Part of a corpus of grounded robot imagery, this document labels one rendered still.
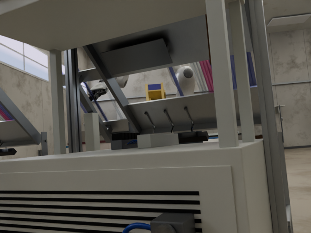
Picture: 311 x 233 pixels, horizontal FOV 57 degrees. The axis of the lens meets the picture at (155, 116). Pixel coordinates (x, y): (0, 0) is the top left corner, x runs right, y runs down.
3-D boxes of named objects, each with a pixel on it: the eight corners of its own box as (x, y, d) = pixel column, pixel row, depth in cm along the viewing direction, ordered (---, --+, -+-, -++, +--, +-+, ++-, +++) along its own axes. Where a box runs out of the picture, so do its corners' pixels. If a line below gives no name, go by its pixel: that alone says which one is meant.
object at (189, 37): (108, 82, 138) (112, 76, 141) (253, 56, 110) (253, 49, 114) (71, 20, 117) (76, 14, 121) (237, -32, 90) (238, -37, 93)
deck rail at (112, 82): (137, 136, 162) (140, 128, 166) (140, 136, 161) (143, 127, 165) (67, 21, 118) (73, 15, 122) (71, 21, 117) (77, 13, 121)
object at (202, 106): (141, 131, 162) (142, 126, 164) (266, 119, 134) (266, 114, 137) (126, 107, 150) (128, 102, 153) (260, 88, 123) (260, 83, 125)
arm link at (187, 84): (190, 103, 205) (188, 70, 207) (199, 99, 187) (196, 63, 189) (174, 104, 203) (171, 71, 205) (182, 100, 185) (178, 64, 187)
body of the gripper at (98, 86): (95, 80, 184) (87, 88, 175) (109, 77, 180) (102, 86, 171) (100, 90, 187) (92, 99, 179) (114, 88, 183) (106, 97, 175)
